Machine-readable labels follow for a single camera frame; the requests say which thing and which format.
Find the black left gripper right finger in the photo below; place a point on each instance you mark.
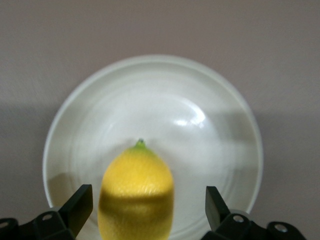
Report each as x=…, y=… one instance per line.
x=220, y=215

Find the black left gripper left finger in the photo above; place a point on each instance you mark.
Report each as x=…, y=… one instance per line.
x=72, y=212

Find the yellow lemon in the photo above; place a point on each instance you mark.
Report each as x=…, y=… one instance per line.
x=136, y=190

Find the beige plate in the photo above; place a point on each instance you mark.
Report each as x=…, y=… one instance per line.
x=155, y=105

